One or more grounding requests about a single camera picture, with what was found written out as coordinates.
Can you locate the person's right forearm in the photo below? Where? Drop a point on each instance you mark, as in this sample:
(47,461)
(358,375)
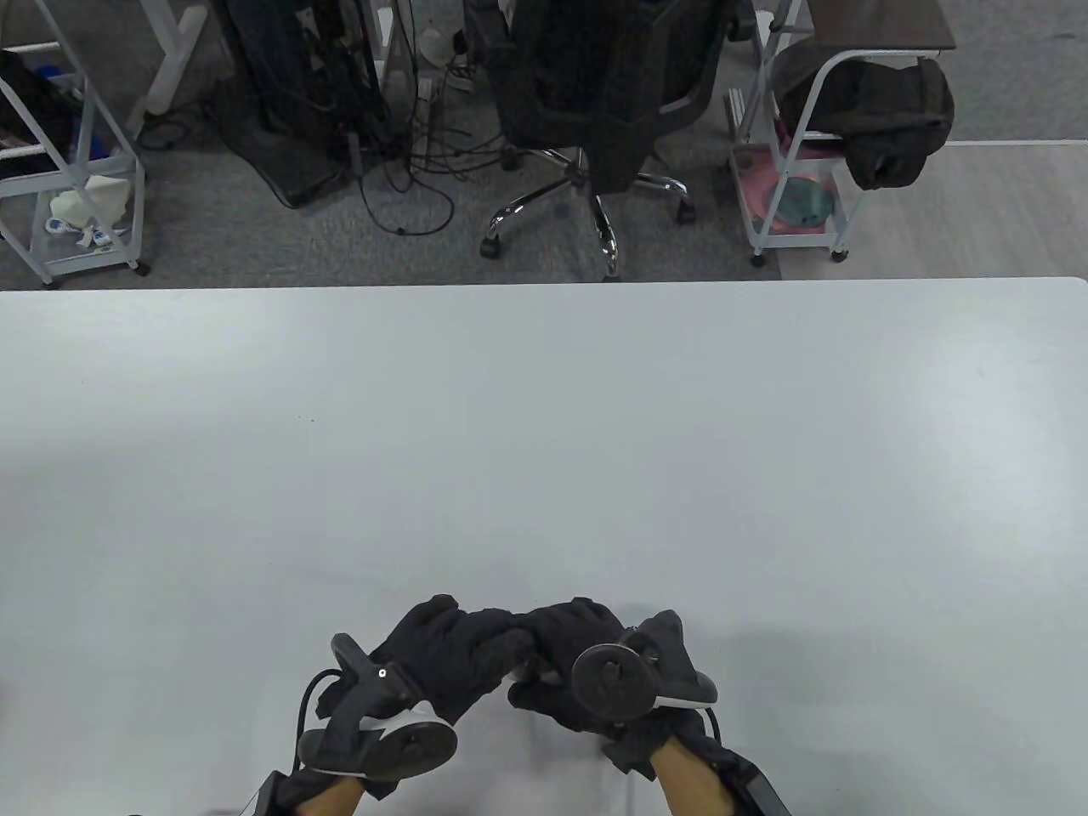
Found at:
(693,778)

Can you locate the black office chair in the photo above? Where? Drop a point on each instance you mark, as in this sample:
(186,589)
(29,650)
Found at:
(595,85)

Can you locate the pink disc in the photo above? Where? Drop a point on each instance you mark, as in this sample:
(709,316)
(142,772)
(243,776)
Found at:
(755,191)

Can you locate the teal disc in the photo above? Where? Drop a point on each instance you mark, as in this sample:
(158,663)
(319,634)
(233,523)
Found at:
(806,202)

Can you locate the black backpack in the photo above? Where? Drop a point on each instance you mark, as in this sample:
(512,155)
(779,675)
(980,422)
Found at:
(884,110)

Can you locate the brown table top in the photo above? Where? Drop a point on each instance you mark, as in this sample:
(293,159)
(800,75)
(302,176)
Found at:
(884,21)

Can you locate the black bag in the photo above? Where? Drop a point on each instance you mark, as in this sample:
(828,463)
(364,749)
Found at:
(30,110)

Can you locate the person's left forearm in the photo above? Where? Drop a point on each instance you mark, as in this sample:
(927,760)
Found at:
(333,799)

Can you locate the white cart with bag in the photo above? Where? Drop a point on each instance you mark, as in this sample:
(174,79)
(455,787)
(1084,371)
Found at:
(102,161)

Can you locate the white power strip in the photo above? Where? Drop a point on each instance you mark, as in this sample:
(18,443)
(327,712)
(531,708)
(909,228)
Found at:
(426,89)

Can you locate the person's left hand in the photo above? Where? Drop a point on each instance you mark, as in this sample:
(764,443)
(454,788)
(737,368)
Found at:
(459,650)

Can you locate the person's right hand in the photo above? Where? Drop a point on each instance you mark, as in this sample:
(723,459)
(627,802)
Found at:
(561,633)

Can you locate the white cart with backpack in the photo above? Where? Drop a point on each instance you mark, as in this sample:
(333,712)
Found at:
(765,212)

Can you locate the white desk leg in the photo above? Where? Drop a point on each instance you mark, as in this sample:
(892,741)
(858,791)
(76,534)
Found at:
(170,59)

